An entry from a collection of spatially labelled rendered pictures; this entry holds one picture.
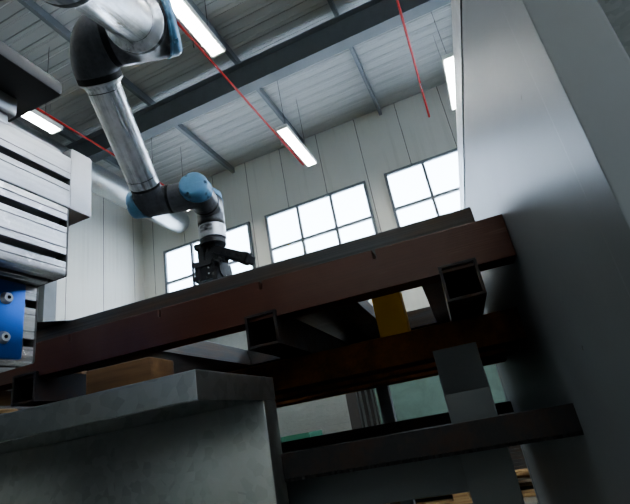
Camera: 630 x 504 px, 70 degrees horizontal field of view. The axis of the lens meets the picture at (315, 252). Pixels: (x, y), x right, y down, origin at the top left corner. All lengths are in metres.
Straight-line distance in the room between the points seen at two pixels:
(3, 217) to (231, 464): 0.39
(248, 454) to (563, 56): 0.54
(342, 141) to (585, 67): 10.69
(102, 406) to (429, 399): 8.63
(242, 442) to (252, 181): 11.06
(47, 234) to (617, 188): 0.54
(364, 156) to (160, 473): 10.13
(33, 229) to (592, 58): 0.54
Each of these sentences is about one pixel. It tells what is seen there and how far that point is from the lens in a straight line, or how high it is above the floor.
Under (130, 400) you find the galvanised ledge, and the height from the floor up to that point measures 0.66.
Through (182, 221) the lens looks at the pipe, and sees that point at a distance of 11.76.
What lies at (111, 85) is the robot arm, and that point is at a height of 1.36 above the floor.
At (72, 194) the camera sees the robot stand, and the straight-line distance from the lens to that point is 0.64.
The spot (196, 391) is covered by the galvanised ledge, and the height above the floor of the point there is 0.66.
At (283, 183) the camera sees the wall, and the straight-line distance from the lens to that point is 11.13.
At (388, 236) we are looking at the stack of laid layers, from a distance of 0.70.
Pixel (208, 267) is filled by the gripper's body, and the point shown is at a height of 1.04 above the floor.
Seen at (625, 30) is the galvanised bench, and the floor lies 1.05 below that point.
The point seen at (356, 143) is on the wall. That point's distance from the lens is 10.85.
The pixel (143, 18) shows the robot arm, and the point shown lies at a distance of 0.97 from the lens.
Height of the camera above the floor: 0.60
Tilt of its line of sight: 21 degrees up
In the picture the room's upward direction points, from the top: 11 degrees counter-clockwise
